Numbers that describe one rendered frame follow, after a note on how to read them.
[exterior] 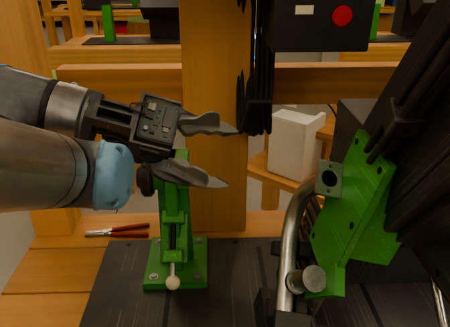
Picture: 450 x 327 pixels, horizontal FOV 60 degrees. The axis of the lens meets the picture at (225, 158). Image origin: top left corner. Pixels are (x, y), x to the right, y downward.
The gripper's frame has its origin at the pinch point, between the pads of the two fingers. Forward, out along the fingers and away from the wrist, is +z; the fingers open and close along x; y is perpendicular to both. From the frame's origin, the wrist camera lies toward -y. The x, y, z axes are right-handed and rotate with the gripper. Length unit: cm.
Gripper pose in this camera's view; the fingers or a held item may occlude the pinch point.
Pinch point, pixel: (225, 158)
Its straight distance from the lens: 57.9
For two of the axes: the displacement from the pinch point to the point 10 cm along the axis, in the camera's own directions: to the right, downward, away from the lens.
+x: 1.7, -9.3, 3.2
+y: 2.6, -2.7, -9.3
